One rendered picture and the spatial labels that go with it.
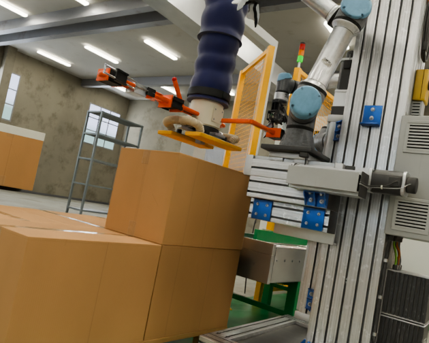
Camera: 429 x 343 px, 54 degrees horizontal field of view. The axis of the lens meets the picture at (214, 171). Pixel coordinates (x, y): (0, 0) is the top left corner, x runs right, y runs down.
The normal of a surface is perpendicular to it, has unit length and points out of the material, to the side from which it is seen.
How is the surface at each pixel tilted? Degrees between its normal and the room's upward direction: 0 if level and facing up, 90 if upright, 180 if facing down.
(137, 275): 90
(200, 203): 90
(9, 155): 90
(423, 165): 90
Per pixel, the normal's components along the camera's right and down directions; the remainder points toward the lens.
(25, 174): 0.51, 0.03
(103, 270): 0.78, 0.10
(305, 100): -0.21, 0.00
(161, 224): -0.61, -0.18
